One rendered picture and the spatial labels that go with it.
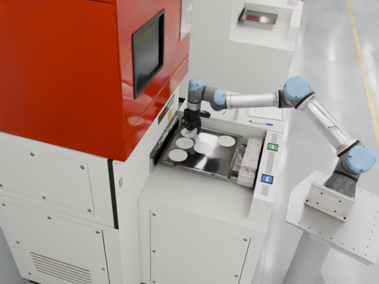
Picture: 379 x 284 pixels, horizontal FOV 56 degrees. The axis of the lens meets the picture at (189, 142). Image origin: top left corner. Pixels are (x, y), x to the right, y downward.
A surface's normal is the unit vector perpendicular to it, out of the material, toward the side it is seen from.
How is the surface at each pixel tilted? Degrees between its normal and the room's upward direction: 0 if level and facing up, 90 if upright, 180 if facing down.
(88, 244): 90
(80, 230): 90
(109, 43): 90
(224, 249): 90
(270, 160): 0
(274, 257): 0
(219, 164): 0
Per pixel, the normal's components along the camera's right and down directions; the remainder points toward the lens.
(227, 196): 0.06, -0.79
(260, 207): -0.29, 0.57
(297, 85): -0.27, -0.27
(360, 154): -0.11, -0.07
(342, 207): -0.55, 0.48
